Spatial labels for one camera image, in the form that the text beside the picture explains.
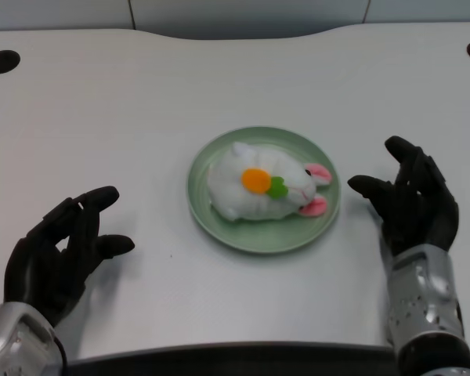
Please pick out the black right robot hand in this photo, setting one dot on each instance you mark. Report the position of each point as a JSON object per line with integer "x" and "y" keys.
{"x": 415, "y": 203}

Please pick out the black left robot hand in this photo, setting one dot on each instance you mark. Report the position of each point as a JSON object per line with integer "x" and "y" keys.
{"x": 58, "y": 254}

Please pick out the white rabbit plush doll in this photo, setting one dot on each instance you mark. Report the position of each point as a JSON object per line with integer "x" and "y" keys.
{"x": 258, "y": 192}

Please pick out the green round plate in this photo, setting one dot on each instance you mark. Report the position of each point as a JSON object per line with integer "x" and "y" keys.
{"x": 235, "y": 231}

